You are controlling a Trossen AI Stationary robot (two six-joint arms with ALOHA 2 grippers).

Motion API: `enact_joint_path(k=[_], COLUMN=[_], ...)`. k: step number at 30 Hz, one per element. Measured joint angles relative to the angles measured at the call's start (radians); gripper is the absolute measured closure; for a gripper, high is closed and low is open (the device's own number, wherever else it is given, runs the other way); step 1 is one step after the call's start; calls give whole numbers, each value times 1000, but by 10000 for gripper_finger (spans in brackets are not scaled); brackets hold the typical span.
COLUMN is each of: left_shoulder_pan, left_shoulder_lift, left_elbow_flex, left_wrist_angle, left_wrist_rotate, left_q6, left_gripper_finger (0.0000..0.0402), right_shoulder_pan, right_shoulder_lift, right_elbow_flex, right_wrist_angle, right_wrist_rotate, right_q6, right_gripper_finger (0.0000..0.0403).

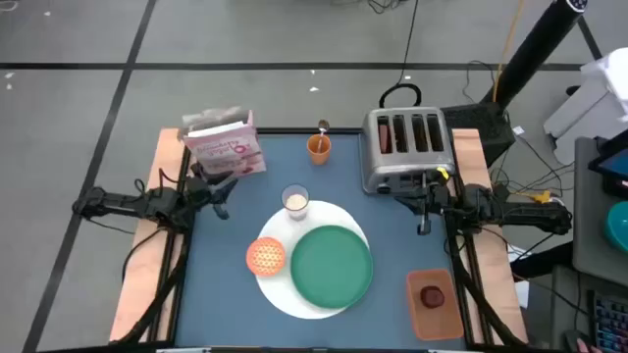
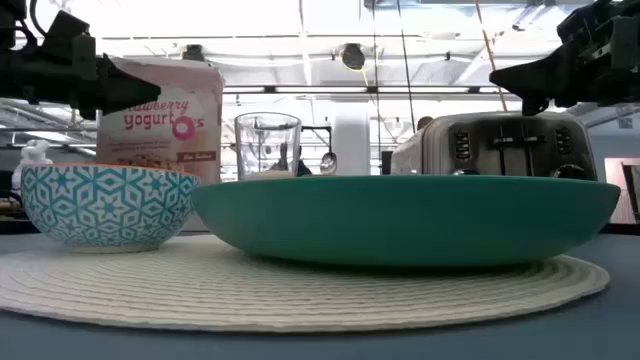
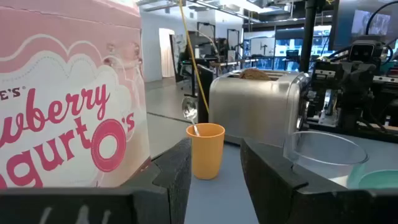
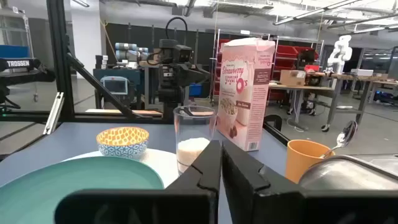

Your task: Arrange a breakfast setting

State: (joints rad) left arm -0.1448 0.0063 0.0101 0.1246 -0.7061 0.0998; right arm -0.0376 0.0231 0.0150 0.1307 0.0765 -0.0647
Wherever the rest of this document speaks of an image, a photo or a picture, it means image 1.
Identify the orange plastic cup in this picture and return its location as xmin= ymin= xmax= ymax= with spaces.
xmin=306 ymin=132 xmax=334 ymax=167

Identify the blue patterned bowl orange inside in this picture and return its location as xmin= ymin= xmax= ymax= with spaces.
xmin=245 ymin=236 xmax=288 ymax=277

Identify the teal bowl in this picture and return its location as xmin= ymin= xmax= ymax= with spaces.
xmin=602 ymin=200 xmax=628 ymax=255

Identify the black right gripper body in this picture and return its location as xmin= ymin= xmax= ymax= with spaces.
xmin=416 ymin=168 xmax=450 ymax=236

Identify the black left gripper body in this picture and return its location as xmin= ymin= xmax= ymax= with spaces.
xmin=184 ymin=164 xmax=230 ymax=221

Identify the clear glass with milk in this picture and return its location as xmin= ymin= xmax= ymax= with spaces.
xmin=280 ymin=183 xmax=311 ymax=222

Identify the white cardboard box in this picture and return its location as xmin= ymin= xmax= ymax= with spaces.
xmin=543 ymin=47 xmax=628 ymax=166

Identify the black diagonal frame strut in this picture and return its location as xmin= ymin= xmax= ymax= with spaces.
xmin=117 ymin=229 xmax=192 ymax=344
xmin=450 ymin=234 xmax=529 ymax=347

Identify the metal spoon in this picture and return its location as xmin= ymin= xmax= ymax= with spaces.
xmin=316 ymin=119 xmax=331 ymax=154

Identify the dark red plum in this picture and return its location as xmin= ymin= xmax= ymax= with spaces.
xmin=419 ymin=285 xmax=446 ymax=310

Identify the long black floor cable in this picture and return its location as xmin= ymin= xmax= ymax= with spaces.
xmin=397 ymin=0 xmax=421 ymax=84

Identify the tablet screen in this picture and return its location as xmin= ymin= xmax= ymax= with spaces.
xmin=588 ymin=131 xmax=628 ymax=197

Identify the black pole base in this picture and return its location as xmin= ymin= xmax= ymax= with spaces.
xmin=440 ymin=100 xmax=517 ymax=168

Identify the silver four-slot toaster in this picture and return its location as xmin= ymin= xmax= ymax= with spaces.
xmin=360 ymin=106 xmax=457 ymax=196

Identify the computer keyboard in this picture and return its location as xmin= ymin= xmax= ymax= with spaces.
xmin=591 ymin=291 xmax=628 ymax=353

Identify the grey side desk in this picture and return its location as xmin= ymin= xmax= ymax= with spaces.
xmin=571 ymin=136 xmax=628 ymax=276

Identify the pink strawberry yogurt cereal box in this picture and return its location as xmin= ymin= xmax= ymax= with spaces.
xmin=181 ymin=106 xmax=268 ymax=178

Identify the green round plate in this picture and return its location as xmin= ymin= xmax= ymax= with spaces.
xmin=288 ymin=225 xmax=375 ymax=310

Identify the white round woven placemat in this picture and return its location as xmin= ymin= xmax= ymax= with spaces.
xmin=254 ymin=199 xmax=370 ymax=321

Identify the yellow cable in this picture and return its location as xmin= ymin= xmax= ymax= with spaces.
xmin=492 ymin=0 xmax=526 ymax=104

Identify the orange rectangular plastic tray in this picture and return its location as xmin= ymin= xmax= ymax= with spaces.
xmin=405 ymin=268 xmax=465 ymax=342

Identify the black round pole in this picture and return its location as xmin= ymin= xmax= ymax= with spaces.
xmin=483 ymin=0 xmax=589 ymax=112

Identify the black toaster cable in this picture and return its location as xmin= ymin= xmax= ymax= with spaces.
xmin=378 ymin=81 xmax=423 ymax=110

